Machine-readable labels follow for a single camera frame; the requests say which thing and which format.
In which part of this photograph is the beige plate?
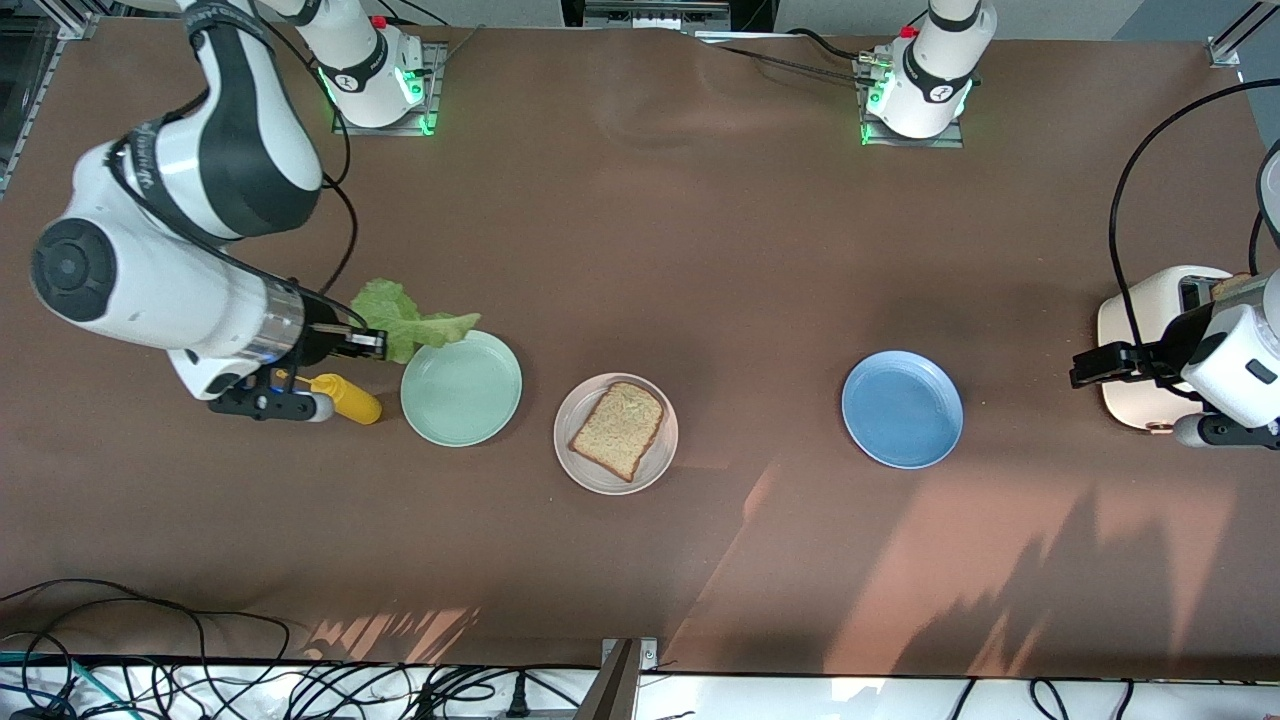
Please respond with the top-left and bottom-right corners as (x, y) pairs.
(553, 373), (680, 496)

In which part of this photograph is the blue plate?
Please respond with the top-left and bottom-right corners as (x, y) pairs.
(841, 350), (965, 470)

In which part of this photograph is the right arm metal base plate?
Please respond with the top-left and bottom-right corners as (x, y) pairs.
(332, 40), (447, 137)

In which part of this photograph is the green plate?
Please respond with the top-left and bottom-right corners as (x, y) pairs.
(400, 329), (524, 448)

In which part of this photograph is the teal cable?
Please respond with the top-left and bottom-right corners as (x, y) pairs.
(0, 650), (101, 701)

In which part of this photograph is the aluminium frame profile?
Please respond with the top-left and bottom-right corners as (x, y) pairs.
(35, 0), (101, 41)
(1205, 0), (1280, 69)

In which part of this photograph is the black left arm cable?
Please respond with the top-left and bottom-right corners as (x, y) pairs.
(1108, 78), (1280, 401)

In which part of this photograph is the grey aluminium post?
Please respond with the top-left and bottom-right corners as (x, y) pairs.
(575, 640), (639, 720)

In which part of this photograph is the black electronics box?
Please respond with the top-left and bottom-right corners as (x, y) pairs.
(560, 0), (779, 34)

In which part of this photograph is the white toaster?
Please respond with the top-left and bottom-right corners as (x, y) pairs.
(1097, 265), (1251, 434)

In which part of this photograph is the black base cable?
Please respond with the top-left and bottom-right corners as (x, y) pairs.
(700, 28), (881, 86)

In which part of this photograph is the green lettuce leaf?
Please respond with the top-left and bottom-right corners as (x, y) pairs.
(350, 278), (483, 365)

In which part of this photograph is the yellow mustard squeeze bottle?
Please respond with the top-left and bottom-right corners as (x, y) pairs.
(275, 370), (383, 426)

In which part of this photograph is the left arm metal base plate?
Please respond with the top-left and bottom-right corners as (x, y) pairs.
(855, 55), (966, 149)

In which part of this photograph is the black floor cable loop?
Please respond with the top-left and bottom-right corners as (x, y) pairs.
(0, 578), (291, 720)

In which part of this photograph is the metal corner bracket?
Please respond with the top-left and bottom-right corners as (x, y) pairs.
(600, 637), (659, 673)

